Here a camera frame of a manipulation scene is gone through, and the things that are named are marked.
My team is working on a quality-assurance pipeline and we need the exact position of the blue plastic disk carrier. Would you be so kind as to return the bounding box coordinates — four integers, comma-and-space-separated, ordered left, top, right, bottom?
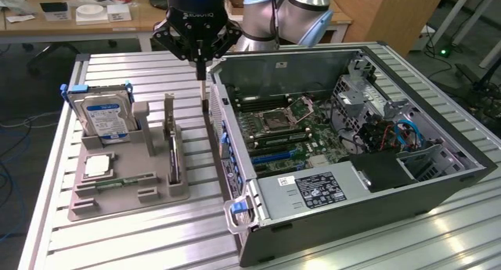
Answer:
58, 79, 137, 136

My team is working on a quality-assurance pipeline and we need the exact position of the metal disk bay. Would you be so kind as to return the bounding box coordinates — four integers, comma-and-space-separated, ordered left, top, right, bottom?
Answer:
332, 58, 393, 130

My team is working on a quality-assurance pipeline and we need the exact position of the silver CPU chip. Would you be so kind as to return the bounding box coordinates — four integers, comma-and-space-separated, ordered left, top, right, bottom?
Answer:
84, 155, 113, 177

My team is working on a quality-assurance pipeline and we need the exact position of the white paper label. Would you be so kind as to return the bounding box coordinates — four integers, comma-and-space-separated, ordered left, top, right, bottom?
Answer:
5, 14, 37, 23

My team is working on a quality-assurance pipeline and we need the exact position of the black wire bundle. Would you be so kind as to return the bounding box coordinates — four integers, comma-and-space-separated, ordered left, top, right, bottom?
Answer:
330, 99, 370, 155

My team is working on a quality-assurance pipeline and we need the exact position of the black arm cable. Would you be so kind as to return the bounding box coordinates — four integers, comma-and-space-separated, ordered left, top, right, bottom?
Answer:
269, 0, 282, 46

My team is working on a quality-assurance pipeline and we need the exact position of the graphics card with metal bracket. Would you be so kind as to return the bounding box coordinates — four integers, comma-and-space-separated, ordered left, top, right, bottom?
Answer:
162, 93, 182, 189

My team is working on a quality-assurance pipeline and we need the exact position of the metal socket cover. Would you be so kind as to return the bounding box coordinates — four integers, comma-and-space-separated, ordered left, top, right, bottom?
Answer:
288, 96, 316, 120

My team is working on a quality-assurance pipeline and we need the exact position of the dark grey PC case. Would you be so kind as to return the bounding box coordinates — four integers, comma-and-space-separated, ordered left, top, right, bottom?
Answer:
206, 45, 498, 268

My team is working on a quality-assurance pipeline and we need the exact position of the green RAM stick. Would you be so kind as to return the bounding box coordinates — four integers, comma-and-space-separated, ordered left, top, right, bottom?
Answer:
93, 177, 142, 191
253, 131, 309, 145

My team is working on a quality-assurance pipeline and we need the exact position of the green motherboard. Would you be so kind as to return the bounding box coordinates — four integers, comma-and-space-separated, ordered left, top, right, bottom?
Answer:
233, 93, 356, 180

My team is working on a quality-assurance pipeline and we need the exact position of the hard disk with blue label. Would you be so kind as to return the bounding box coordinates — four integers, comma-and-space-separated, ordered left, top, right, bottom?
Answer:
68, 87, 132, 144

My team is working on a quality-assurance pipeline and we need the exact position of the black RAM slot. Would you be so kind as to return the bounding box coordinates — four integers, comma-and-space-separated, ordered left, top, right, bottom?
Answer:
233, 94, 293, 103
234, 102, 293, 112

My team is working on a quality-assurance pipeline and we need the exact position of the white round holder box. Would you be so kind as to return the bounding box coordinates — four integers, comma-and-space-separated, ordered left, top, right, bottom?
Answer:
74, 4, 110, 26

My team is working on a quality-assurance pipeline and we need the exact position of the white table frame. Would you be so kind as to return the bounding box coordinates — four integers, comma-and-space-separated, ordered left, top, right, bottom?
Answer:
428, 0, 501, 69

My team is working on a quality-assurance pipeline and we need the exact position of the black office chair base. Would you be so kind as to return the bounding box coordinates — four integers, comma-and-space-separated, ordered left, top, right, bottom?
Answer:
21, 39, 118, 76

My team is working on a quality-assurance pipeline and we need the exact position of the wooden cabinet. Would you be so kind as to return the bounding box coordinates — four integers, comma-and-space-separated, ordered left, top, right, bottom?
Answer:
328, 0, 450, 57

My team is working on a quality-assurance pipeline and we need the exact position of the blue expansion slot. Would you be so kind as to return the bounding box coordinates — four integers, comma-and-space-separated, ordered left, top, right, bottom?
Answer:
249, 152, 297, 166

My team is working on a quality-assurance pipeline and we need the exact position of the blue floor cable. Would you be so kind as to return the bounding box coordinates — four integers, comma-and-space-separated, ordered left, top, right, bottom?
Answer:
0, 128, 33, 242

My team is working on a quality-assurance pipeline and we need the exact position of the grey case latch handle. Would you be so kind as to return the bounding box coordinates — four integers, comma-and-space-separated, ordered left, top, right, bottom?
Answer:
221, 195, 258, 234

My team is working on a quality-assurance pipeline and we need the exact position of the blue data wire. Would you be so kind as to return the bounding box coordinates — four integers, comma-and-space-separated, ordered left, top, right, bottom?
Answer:
394, 120, 426, 150

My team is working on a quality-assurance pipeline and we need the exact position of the plain white box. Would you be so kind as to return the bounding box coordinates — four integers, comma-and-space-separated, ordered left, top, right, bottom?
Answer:
105, 4, 132, 23

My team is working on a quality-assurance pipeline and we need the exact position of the white power adapter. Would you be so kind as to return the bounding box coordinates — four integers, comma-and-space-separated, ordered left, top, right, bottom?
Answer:
416, 26, 437, 52

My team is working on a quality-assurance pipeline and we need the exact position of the grey plastic parts rack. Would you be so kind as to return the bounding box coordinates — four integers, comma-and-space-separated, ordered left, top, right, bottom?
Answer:
68, 101, 193, 222

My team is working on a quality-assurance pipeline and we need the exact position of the wooden desk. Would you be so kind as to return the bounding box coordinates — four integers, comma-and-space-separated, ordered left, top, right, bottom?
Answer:
0, 0, 353, 45

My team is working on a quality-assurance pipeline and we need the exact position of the black regulatory label sticker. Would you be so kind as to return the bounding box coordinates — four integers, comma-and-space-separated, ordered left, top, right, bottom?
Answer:
221, 160, 240, 195

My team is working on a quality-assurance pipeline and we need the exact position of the black expansion slot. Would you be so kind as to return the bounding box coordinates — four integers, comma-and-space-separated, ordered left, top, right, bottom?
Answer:
248, 145, 292, 158

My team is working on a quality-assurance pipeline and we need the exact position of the CPU socket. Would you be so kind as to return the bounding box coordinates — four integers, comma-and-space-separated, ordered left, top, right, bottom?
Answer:
256, 108, 293, 133

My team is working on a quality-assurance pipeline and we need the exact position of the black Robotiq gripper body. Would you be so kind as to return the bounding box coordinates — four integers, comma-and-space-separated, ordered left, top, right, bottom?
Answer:
164, 0, 230, 63

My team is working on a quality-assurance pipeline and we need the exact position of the silver power supply unit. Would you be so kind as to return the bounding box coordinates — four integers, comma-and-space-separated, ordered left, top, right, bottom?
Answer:
254, 161, 372, 220

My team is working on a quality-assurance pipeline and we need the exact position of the white box with black top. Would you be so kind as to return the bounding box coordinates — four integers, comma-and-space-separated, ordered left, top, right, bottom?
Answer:
38, 2, 73, 22

